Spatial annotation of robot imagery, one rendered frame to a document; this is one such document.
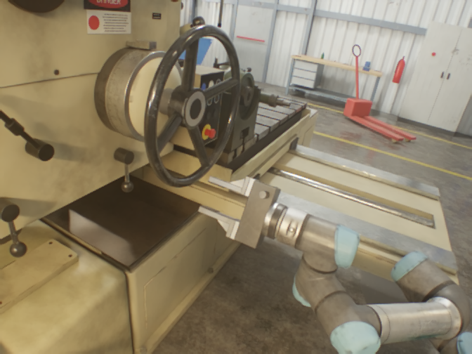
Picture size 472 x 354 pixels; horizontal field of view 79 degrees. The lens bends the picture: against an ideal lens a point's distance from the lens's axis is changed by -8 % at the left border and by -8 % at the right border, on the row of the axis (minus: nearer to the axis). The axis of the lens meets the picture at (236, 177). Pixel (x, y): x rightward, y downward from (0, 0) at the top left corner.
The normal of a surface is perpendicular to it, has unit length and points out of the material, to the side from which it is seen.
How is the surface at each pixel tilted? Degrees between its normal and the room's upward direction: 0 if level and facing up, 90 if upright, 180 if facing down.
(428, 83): 90
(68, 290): 0
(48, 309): 0
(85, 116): 90
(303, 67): 90
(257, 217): 63
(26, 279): 0
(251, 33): 90
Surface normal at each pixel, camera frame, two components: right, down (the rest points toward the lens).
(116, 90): -0.38, 0.07
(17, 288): 0.13, -0.87
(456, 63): -0.44, 0.36
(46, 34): 0.88, 0.32
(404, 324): 0.45, -0.27
